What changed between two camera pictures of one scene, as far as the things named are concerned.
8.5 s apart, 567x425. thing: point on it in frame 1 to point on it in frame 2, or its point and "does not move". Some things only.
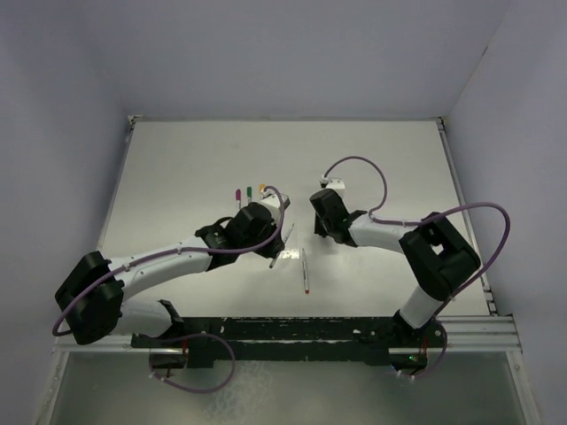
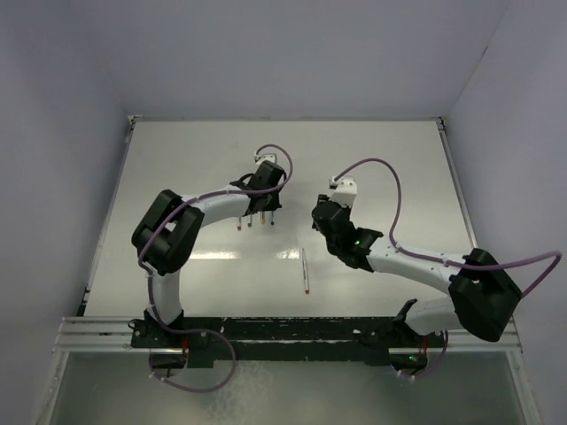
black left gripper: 272,250 to 273,204
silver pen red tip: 306,274 does not move
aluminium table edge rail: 468,221 does not move
